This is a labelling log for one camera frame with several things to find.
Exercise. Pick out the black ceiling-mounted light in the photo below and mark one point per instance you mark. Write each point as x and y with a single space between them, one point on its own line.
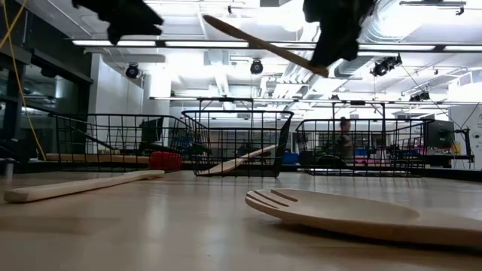
257 67
386 64
132 70
420 96

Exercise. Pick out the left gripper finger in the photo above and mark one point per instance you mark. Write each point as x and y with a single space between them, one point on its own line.
145 26
115 34

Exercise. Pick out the black office chair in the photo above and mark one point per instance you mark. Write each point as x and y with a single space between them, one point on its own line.
331 161

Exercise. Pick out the blue storage bin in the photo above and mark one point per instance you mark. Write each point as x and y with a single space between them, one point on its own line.
290 158

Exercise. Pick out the black overhead light bar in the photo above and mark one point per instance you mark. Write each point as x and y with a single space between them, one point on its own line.
253 44

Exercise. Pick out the person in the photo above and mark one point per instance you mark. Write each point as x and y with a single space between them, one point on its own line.
344 130

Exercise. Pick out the wooden slotted spatula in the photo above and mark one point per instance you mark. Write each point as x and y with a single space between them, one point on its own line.
75 185

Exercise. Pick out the wooden spork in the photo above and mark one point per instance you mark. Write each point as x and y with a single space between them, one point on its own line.
339 214

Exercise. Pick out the white cabinet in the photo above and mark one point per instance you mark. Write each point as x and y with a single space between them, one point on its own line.
467 135

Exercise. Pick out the black computer monitor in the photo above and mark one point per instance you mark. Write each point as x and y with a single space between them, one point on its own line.
151 131
440 133

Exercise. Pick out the black background rig frame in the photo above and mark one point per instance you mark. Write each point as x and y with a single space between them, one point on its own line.
226 99

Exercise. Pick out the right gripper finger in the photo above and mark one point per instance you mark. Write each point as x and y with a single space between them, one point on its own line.
347 47
324 49

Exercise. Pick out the small grey post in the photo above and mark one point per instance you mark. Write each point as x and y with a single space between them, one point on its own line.
8 169

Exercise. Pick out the black aluminium table frame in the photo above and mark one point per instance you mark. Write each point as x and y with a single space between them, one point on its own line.
452 174

